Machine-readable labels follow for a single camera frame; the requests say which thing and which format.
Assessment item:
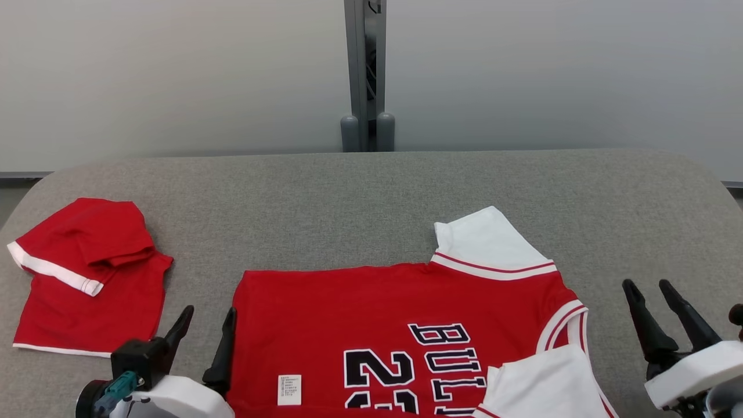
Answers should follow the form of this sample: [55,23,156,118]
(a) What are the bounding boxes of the red basketball jersey white sleeves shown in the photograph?
[226,206,619,418]

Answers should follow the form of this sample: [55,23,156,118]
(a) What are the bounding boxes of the grey cylindrical post foot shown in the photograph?
[376,112,396,153]
[340,115,360,153]

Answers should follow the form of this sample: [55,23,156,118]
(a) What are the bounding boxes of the grey metal partition post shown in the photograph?
[344,0,387,153]

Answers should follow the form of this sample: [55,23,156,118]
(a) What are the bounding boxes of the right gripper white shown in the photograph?
[622,279,743,410]

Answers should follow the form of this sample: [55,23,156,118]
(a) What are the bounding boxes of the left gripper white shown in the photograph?
[110,305,237,418]

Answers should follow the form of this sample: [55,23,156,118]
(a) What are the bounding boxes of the red shorts white stripes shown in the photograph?
[7,197,174,358]

